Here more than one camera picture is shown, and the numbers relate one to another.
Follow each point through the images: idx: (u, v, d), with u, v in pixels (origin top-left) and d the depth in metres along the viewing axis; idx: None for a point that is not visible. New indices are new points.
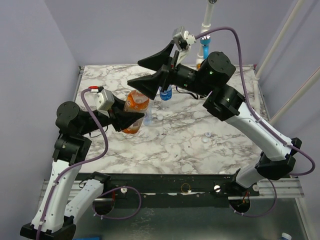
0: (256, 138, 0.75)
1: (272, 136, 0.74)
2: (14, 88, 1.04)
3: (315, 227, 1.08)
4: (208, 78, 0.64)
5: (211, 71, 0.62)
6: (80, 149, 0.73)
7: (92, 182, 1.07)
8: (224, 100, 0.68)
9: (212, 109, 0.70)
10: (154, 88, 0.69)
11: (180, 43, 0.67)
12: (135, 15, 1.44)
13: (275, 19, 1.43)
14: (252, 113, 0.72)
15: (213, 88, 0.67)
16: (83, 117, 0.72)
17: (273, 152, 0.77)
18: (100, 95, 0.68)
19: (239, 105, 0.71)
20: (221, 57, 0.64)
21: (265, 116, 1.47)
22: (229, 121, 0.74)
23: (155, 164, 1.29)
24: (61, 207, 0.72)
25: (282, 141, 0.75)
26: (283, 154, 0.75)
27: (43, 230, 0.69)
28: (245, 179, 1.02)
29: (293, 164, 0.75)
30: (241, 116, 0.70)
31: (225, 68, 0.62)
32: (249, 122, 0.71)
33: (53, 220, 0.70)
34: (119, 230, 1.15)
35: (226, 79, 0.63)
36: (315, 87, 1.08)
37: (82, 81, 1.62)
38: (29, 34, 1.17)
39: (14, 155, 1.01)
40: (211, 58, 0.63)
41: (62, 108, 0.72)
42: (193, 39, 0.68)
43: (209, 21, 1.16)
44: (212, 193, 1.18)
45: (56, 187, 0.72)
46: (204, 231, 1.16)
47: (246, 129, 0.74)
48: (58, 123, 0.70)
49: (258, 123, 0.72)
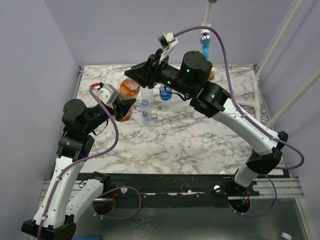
0: (242, 133, 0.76)
1: (258, 130, 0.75)
2: (14, 87, 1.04)
3: (315, 227, 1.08)
4: (187, 76, 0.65)
5: (188, 69, 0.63)
6: (84, 146, 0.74)
7: (92, 182, 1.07)
8: (209, 97, 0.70)
9: (197, 106, 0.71)
10: (144, 76, 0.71)
11: (160, 40, 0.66)
12: (135, 15, 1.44)
13: (274, 19, 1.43)
14: (237, 108, 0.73)
15: (195, 86, 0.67)
16: (87, 115, 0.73)
17: (260, 147, 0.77)
18: (105, 90, 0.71)
19: (224, 101, 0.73)
20: (196, 55, 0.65)
21: (265, 116, 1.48)
22: (215, 118, 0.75)
23: (155, 164, 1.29)
24: (63, 203, 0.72)
25: (268, 134, 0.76)
26: (270, 148, 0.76)
27: (44, 225, 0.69)
28: (245, 178, 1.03)
29: (279, 156, 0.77)
30: (226, 112, 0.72)
31: (201, 64, 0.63)
32: (234, 117, 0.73)
33: (55, 216, 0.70)
34: (119, 230, 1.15)
35: (203, 75, 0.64)
36: (315, 87, 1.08)
37: (82, 81, 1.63)
38: (29, 34, 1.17)
39: (14, 155, 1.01)
40: (186, 57, 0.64)
41: (68, 105, 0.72)
42: (172, 35, 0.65)
43: (209, 20, 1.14)
44: (212, 193, 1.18)
45: (59, 182, 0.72)
46: (204, 231, 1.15)
47: (233, 125, 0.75)
48: (64, 119, 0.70)
49: (244, 118, 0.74)
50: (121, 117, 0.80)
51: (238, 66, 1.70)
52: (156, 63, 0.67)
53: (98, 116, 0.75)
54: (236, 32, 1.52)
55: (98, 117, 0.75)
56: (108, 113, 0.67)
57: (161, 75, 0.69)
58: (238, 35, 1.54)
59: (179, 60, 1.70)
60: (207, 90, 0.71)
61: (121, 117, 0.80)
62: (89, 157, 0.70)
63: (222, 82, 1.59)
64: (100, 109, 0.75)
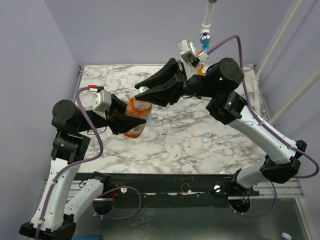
0: (259, 141, 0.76)
1: (275, 139, 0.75)
2: (14, 87, 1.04)
3: (315, 227, 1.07)
4: (218, 84, 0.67)
5: (221, 77, 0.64)
6: (78, 147, 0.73)
7: (92, 182, 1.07)
8: (227, 104, 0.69)
9: (215, 113, 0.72)
10: (166, 97, 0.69)
11: (193, 61, 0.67)
12: (135, 15, 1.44)
13: (274, 20, 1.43)
14: (254, 116, 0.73)
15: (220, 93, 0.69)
16: (79, 116, 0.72)
17: (277, 155, 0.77)
18: (98, 96, 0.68)
19: (241, 108, 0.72)
20: (232, 63, 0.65)
21: (265, 116, 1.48)
22: (232, 125, 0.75)
23: (155, 164, 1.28)
24: (60, 206, 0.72)
25: (286, 143, 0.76)
26: (288, 157, 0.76)
27: (42, 229, 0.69)
28: (250, 180, 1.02)
29: (297, 166, 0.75)
30: (244, 120, 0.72)
31: (235, 75, 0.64)
32: (251, 125, 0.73)
33: (53, 219, 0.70)
34: (118, 230, 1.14)
35: (234, 86, 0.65)
36: (315, 87, 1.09)
37: (82, 81, 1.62)
38: (28, 33, 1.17)
39: (14, 154, 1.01)
40: (223, 65, 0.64)
41: (58, 107, 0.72)
42: (205, 56, 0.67)
43: (209, 20, 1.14)
44: (212, 193, 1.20)
45: (55, 185, 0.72)
46: (205, 231, 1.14)
47: (249, 133, 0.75)
48: (54, 123, 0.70)
49: (261, 126, 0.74)
50: (118, 130, 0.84)
51: None
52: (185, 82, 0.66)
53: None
54: (236, 32, 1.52)
55: None
56: (91, 124, 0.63)
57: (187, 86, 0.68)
58: (238, 35, 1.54)
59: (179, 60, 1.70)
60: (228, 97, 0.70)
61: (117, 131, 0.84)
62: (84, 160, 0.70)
63: None
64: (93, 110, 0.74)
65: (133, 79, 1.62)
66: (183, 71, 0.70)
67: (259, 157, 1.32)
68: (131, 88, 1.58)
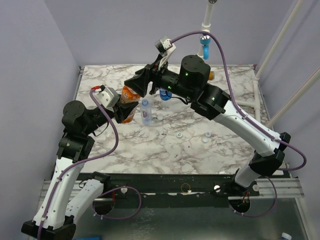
0: (243, 135, 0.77)
1: (259, 132, 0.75)
2: (14, 87, 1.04)
3: (315, 227, 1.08)
4: (185, 80, 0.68)
5: (186, 72, 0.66)
6: (83, 147, 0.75)
7: (92, 182, 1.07)
8: (210, 99, 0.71)
9: (199, 109, 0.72)
10: (143, 86, 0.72)
11: (158, 47, 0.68)
12: (135, 15, 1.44)
13: (274, 20, 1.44)
14: (238, 110, 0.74)
15: (194, 89, 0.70)
16: (87, 116, 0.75)
17: (262, 148, 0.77)
18: (105, 93, 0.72)
19: (224, 104, 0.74)
20: (194, 59, 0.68)
21: (265, 116, 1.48)
22: (216, 120, 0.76)
23: (155, 164, 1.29)
24: (63, 205, 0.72)
25: (270, 136, 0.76)
26: (272, 149, 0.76)
27: (44, 226, 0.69)
28: (245, 178, 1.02)
29: (281, 157, 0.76)
30: (227, 114, 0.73)
31: (199, 67, 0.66)
32: (235, 119, 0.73)
33: (55, 217, 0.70)
34: (119, 230, 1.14)
35: (202, 78, 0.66)
36: (315, 87, 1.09)
37: (82, 81, 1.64)
38: (28, 34, 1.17)
39: (14, 155, 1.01)
40: (185, 61, 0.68)
41: (69, 106, 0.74)
42: (169, 42, 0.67)
43: (209, 21, 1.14)
44: (212, 193, 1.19)
45: (59, 184, 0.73)
46: (205, 232, 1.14)
47: (234, 127, 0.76)
48: (64, 121, 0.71)
49: (245, 120, 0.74)
50: (121, 119, 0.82)
51: (238, 66, 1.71)
52: (156, 69, 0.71)
53: (98, 118, 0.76)
54: (236, 32, 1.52)
55: (98, 118, 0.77)
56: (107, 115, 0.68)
57: (161, 81, 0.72)
58: (238, 35, 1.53)
59: (179, 60, 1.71)
60: (208, 94, 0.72)
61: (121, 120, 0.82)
62: (89, 158, 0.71)
63: (221, 83, 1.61)
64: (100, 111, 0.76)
65: None
66: (157, 64, 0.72)
67: None
68: None
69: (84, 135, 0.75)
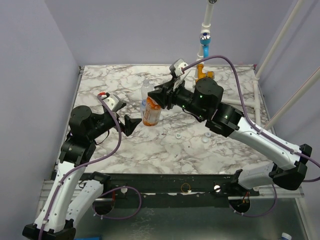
0: (261, 149, 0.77)
1: (276, 145, 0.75)
2: (14, 87, 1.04)
3: (315, 227, 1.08)
4: (200, 101, 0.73)
5: (201, 95, 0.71)
6: (85, 151, 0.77)
7: (92, 183, 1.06)
8: (223, 118, 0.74)
9: (214, 127, 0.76)
10: (163, 101, 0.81)
11: (172, 72, 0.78)
12: (135, 15, 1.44)
13: (274, 20, 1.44)
14: (252, 126, 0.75)
15: (209, 108, 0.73)
16: (92, 121, 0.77)
17: (282, 162, 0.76)
18: (110, 99, 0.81)
19: (238, 120, 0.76)
20: (208, 82, 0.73)
21: (265, 116, 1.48)
22: (232, 137, 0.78)
23: (155, 164, 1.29)
24: (64, 208, 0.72)
25: (288, 148, 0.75)
26: (292, 162, 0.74)
27: (45, 230, 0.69)
28: (249, 183, 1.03)
29: (304, 170, 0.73)
30: (241, 130, 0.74)
31: (212, 90, 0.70)
32: (250, 134, 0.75)
33: (56, 220, 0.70)
34: (119, 230, 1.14)
35: (215, 100, 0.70)
36: (315, 87, 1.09)
37: (82, 81, 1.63)
38: (28, 34, 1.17)
39: (14, 155, 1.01)
40: (199, 84, 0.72)
41: (76, 110, 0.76)
42: (180, 70, 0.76)
43: (209, 21, 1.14)
44: (212, 193, 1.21)
45: (60, 187, 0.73)
46: (205, 232, 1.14)
47: (251, 143, 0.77)
48: (71, 123, 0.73)
49: (260, 135, 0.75)
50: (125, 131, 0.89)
51: (238, 66, 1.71)
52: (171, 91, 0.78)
53: (101, 125, 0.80)
54: (236, 32, 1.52)
55: (102, 125, 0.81)
56: (116, 120, 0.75)
57: (177, 99, 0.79)
58: (238, 35, 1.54)
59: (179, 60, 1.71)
60: (222, 112, 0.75)
61: (127, 133, 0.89)
62: (91, 162, 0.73)
63: (221, 83, 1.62)
64: (103, 118, 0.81)
65: (133, 79, 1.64)
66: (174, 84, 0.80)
67: (259, 157, 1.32)
68: (131, 88, 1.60)
69: (86, 139, 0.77)
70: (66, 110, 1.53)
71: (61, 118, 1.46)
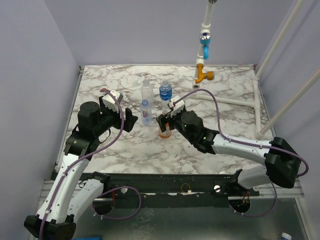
0: (240, 153, 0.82)
1: (245, 145, 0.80)
2: (13, 88, 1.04)
3: (315, 227, 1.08)
4: (185, 129, 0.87)
5: (185, 125, 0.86)
6: (89, 145, 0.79)
7: (92, 182, 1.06)
8: (204, 140, 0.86)
9: (199, 148, 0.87)
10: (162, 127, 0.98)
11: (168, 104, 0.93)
12: (135, 15, 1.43)
13: (274, 20, 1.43)
14: (224, 137, 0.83)
15: (193, 133, 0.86)
16: (98, 118, 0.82)
17: (258, 159, 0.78)
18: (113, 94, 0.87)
19: (214, 137, 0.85)
20: (191, 114, 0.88)
21: (265, 116, 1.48)
22: (218, 153, 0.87)
23: (155, 164, 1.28)
24: (67, 199, 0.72)
25: (256, 144, 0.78)
26: (262, 154, 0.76)
27: (47, 220, 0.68)
28: (250, 182, 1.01)
29: (270, 159, 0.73)
30: (215, 143, 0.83)
31: (193, 120, 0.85)
32: (223, 144, 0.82)
33: (59, 211, 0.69)
34: (119, 230, 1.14)
35: (196, 128, 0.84)
36: (315, 87, 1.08)
37: (82, 81, 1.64)
38: (28, 34, 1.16)
39: (13, 155, 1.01)
40: (184, 116, 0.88)
41: (85, 105, 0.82)
42: (172, 103, 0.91)
43: (209, 21, 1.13)
44: (212, 193, 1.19)
45: (65, 178, 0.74)
46: (204, 231, 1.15)
47: (228, 152, 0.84)
48: (79, 115, 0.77)
49: (232, 142, 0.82)
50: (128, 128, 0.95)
51: (238, 66, 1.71)
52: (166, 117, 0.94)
53: (106, 120, 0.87)
54: (236, 32, 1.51)
55: (106, 122, 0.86)
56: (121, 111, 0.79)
57: (175, 121, 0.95)
58: (238, 35, 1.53)
59: (179, 60, 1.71)
60: (205, 135, 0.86)
61: (128, 129, 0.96)
62: (95, 151, 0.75)
63: (221, 83, 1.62)
64: (106, 115, 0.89)
65: (133, 79, 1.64)
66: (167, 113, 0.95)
67: None
68: (131, 88, 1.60)
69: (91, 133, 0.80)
70: (66, 110, 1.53)
71: (61, 118, 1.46)
